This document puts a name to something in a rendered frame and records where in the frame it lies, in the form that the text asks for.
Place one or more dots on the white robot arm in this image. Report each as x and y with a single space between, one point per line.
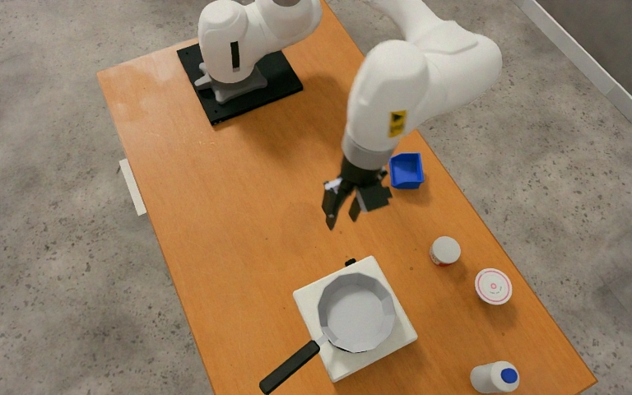
391 92

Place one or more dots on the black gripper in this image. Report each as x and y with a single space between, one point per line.
343 184

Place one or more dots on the grey frying pan with black handle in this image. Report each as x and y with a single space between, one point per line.
355 312

